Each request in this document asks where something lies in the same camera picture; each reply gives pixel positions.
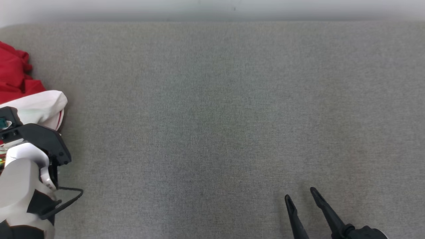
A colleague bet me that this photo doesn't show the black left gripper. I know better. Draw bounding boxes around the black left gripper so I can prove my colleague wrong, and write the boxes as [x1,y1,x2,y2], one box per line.
[0,123,72,189]

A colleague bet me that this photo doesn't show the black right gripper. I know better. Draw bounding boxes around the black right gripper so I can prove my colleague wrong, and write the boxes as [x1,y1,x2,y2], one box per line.
[285,187,388,239]

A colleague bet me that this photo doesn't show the red jersey with white sleeves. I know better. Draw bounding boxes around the red jersey with white sleeves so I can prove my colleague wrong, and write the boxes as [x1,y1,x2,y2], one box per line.
[0,90,68,130]

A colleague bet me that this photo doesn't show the red shorts with white trim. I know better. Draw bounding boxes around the red shorts with white trim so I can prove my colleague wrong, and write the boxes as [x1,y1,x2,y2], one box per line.
[0,41,46,104]

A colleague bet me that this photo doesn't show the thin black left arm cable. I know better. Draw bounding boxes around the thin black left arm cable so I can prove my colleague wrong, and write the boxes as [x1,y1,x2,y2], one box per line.
[40,187,84,220]

